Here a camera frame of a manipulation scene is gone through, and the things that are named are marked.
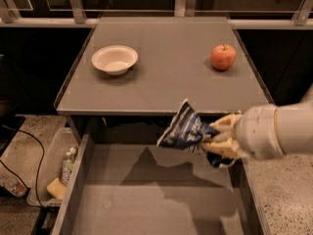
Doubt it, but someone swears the open grey top drawer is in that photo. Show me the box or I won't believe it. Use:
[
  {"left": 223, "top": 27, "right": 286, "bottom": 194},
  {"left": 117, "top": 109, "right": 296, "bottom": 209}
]
[{"left": 51, "top": 135, "right": 270, "bottom": 235}]

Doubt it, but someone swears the white paper bowl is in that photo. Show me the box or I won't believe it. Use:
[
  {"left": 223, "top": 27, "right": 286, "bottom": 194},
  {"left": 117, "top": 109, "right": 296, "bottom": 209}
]
[{"left": 91, "top": 45, "right": 138, "bottom": 75}]

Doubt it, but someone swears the blue chip bag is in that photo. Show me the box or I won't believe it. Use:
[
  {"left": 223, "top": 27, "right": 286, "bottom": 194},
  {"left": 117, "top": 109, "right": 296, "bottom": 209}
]
[{"left": 156, "top": 100, "right": 236, "bottom": 168}]

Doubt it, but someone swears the metal railing frame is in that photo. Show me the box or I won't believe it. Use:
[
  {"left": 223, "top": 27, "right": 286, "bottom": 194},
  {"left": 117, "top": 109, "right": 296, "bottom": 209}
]
[{"left": 0, "top": 0, "right": 313, "bottom": 28}]

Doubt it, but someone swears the plastic bottle in bin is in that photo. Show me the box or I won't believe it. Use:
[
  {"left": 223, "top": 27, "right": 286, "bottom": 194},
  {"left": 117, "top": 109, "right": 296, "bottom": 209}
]
[{"left": 61, "top": 147, "right": 78, "bottom": 186}]

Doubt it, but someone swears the yellow sponge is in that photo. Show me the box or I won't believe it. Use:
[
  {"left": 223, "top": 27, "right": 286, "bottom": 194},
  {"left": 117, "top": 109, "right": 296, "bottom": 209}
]
[{"left": 47, "top": 178, "right": 66, "bottom": 200}]

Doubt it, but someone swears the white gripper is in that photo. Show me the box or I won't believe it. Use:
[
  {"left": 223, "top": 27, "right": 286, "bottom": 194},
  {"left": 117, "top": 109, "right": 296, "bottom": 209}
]
[{"left": 201, "top": 104, "right": 284, "bottom": 160}]

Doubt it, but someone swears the black cable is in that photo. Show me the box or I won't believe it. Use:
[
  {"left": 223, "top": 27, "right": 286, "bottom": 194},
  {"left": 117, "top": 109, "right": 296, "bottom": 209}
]
[{"left": 0, "top": 124, "right": 60, "bottom": 211}]

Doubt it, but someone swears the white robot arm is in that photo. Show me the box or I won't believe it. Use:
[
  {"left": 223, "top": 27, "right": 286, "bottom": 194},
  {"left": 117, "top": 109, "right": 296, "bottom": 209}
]
[{"left": 201, "top": 88, "right": 313, "bottom": 160}]

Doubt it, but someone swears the grey cabinet with top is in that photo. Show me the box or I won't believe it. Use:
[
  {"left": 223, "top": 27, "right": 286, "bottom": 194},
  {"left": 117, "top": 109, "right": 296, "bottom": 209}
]
[{"left": 53, "top": 16, "right": 274, "bottom": 145}]

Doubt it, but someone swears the plastic bottle on floor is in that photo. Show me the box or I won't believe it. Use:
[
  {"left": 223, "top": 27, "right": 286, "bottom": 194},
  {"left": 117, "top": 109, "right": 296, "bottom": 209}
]
[{"left": 0, "top": 173, "right": 27, "bottom": 198}]

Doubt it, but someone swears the clear plastic bin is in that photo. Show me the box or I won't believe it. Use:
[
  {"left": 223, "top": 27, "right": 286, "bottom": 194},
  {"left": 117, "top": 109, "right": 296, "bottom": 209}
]
[{"left": 27, "top": 127, "right": 78, "bottom": 207}]

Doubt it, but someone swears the red apple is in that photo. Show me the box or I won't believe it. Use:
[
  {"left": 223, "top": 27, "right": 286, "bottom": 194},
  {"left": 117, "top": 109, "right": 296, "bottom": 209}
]
[{"left": 210, "top": 44, "right": 237, "bottom": 71}]

